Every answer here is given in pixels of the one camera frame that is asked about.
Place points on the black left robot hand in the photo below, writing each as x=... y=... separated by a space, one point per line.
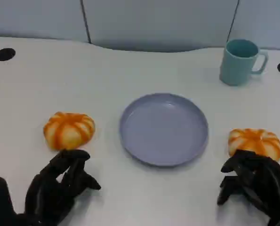
x=48 y=188

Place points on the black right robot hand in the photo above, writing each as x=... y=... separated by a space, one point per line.
x=264 y=183

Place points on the orange white toy bread roll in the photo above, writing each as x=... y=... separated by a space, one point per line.
x=69 y=131
x=255 y=141

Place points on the lilac plate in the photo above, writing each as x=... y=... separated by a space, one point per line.
x=163 y=131

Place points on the pale green mug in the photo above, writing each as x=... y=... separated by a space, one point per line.
x=236 y=68

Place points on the grey partition panel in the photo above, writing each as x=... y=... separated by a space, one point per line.
x=264 y=21
x=158 y=23
x=36 y=18

